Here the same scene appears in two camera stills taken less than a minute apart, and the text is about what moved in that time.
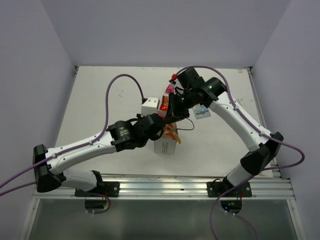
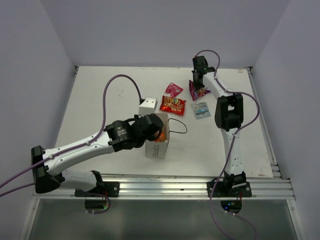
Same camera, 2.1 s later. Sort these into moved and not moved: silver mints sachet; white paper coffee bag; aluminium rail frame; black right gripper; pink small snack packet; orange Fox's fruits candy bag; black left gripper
Moved: white paper coffee bag; black right gripper; orange Fox's fruits candy bag
Not moved: silver mints sachet; black left gripper; aluminium rail frame; pink small snack packet
